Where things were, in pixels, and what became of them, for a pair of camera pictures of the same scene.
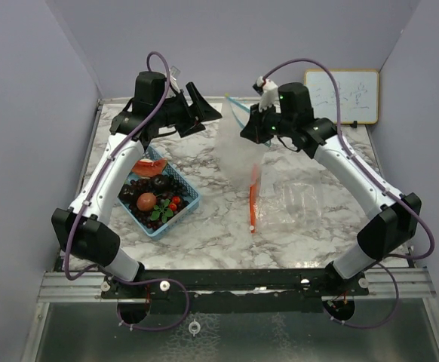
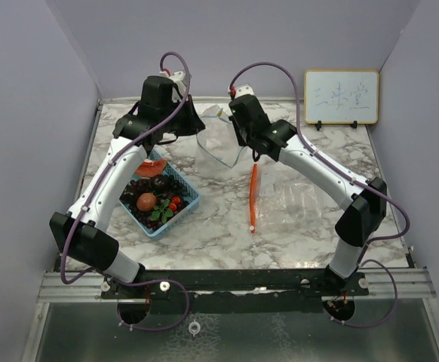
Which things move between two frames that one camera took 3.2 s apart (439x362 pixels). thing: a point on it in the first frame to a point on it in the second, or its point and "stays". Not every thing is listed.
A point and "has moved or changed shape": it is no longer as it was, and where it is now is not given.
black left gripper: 199,111 stays
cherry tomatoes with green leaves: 167,210 stays
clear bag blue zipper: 240,104 has moved or changed shape
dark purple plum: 160,182 stays
